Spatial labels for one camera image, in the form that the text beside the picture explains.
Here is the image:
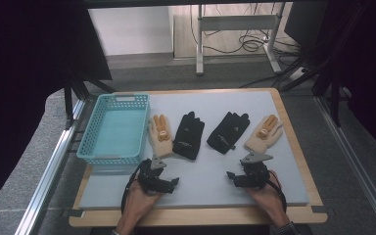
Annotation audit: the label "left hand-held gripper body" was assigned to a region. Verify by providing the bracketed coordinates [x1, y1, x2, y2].
[139, 156, 170, 195]

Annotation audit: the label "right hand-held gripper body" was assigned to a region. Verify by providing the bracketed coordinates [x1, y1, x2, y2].
[238, 151, 274, 190]

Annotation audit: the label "beige knit glove orange fingers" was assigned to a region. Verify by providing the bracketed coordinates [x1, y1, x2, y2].
[244, 114, 284, 155]
[148, 114, 174, 159]

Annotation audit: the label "black glove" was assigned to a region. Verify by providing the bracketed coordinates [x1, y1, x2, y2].
[171, 111, 206, 161]
[206, 112, 251, 155]

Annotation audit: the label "teal plastic basket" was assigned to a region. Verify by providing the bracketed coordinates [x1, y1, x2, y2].
[76, 93, 151, 165]

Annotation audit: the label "person's right hand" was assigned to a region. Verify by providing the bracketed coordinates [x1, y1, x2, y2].
[244, 169, 289, 227]

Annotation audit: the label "person's left hand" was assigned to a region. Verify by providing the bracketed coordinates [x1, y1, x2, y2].
[122, 179, 165, 227]

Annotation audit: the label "black tripod stand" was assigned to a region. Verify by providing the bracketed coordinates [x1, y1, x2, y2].
[278, 3, 353, 128]
[63, 63, 116, 129]

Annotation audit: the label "dark curtain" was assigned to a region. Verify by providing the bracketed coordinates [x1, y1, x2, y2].
[319, 0, 376, 155]
[0, 0, 113, 216]

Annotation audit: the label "left hand-held gripper black cable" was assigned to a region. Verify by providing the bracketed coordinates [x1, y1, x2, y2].
[120, 159, 152, 214]

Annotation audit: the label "hand-held gripper black cable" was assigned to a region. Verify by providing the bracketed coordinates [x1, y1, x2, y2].
[120, 159, 152, 214]
[266, 169, 288, 213]

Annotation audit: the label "right hand-held gripper black cable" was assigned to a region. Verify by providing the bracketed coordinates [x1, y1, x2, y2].
[266, 169, 288, 213]

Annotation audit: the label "aluminium rail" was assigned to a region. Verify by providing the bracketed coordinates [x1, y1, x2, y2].
[313, 95, 376, 235]
[14, 98, 86, 235]

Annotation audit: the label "tangle of black floor cables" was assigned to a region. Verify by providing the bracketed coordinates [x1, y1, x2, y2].
[189, 3, 303, 57]

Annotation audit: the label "white metal desk frame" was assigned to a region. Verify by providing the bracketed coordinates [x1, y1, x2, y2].
[195, 3, 284, 76]

